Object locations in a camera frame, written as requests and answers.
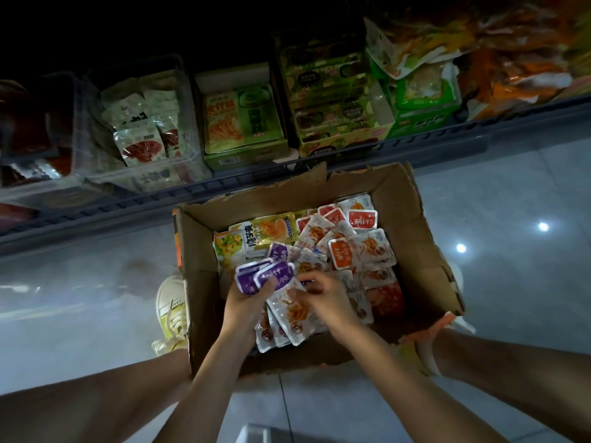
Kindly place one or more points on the person's right hand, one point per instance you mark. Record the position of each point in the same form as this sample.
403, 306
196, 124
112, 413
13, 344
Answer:
331, 304

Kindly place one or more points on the person's left hand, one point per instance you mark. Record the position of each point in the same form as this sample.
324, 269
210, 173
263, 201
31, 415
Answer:
245, 313

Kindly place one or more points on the handful of purple white packets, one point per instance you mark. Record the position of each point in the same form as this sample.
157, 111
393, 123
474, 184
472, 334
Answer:
291, 318

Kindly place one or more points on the pile of snack packets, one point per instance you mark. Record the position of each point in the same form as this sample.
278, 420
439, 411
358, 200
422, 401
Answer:
360, 244

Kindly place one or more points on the brown cardboard box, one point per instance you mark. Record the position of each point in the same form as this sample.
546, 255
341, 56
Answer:
415, 235

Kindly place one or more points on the grey metal store shelf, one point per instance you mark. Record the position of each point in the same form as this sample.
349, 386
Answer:
92, 217

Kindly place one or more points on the person's left forearm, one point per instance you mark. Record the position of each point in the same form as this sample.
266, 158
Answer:
208, 392

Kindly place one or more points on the person's right forearm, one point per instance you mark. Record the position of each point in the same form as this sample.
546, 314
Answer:
415, 392

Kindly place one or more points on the person's left shoe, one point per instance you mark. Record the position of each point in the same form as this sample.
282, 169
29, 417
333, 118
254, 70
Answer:
171, 313

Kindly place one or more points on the person's shoe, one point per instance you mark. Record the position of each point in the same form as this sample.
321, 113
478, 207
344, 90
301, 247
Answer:
171, 313
425, 350

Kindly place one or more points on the person's right shoe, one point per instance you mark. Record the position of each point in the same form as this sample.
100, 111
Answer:
425, 350

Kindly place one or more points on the person's left leg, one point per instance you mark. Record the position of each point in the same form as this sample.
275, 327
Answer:
74, 401

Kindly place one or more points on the person's leg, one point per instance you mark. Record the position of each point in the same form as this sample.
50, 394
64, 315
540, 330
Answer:
74, 401
526, 378

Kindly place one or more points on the person's right leg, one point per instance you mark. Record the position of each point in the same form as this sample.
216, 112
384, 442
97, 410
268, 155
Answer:
526, 378

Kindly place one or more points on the white plastic stool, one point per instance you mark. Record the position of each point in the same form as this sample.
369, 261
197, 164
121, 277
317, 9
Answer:
263, 434

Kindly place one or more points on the clear plastic tray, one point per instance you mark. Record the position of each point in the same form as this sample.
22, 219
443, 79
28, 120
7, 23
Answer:
55, 193
175, 178
17, 217

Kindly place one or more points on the green orange display carton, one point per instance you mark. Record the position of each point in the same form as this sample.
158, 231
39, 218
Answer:
242, 120

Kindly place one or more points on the green snack packets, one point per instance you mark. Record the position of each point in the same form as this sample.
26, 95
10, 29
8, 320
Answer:
425, 97

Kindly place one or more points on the pile of orange yellow packets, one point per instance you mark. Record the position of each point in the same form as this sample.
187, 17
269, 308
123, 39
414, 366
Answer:
517, 69

